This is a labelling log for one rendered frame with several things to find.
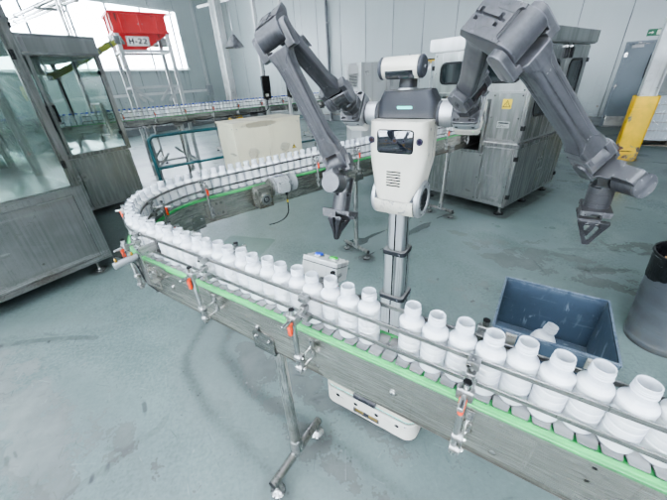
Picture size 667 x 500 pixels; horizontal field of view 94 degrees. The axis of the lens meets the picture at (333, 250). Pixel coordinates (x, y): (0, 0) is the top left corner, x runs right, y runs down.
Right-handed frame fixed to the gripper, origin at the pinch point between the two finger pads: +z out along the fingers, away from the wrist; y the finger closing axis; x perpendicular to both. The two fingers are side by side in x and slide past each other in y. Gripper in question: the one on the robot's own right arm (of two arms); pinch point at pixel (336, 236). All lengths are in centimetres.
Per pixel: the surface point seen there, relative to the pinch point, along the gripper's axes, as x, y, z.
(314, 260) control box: -3.9, -5.1, 8.8
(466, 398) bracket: -25, 50, 21
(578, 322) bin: 50, 76, 19
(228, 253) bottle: -18.5, -30.0, 10.6
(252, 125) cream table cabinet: 239, -299, -82
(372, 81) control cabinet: 492, -255, -220
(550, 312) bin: 49, 67, 18
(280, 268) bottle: -19.2, -6.5, 9.6
